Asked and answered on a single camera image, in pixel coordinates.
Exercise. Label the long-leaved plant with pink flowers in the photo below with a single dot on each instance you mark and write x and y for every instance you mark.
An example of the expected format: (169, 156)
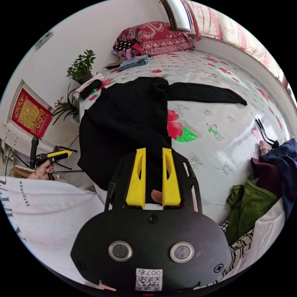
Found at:
(67, 109)

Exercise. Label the pile of clothes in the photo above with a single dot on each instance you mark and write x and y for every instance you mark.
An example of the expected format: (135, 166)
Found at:
(89, 85)
(250, 206)

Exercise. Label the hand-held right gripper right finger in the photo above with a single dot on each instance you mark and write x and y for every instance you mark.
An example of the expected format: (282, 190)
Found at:
(171, 183)

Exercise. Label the person's right hand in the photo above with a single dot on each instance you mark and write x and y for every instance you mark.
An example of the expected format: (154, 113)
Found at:
(156, 197)

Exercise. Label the red patterned pillow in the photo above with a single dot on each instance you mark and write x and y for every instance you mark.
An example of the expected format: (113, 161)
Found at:
(160, 37)

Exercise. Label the black long sleeve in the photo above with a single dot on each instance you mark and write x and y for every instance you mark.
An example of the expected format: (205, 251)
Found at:
(123, 120)

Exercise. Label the black white dotted cushion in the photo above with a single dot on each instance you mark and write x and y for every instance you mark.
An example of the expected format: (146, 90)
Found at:
(123, 45)

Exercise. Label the person's left hand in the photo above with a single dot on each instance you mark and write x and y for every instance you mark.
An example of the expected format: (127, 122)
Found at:
(45, 170)

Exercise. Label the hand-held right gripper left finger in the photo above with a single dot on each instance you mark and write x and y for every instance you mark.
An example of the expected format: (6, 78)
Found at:
(136, 181)

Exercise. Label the person's body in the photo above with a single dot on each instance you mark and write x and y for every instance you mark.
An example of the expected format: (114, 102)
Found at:
(46, 208)

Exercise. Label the potted green plant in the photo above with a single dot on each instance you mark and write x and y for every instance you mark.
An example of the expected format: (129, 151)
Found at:
(81, 65)

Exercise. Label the bed with floral sheet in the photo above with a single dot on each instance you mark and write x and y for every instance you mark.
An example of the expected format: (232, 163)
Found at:
(220, 143)

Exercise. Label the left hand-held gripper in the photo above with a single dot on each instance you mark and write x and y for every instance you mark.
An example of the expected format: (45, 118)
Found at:
(41, 159)

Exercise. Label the person's left forearm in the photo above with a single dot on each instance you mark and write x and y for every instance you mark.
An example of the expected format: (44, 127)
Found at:
(32, 176)

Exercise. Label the folded blue jeans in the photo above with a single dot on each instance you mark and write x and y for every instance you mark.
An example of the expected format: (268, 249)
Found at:
(135, 62)

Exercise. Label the pink floral curtain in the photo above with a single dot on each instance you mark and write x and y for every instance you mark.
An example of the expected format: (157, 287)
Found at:
(229, 25)

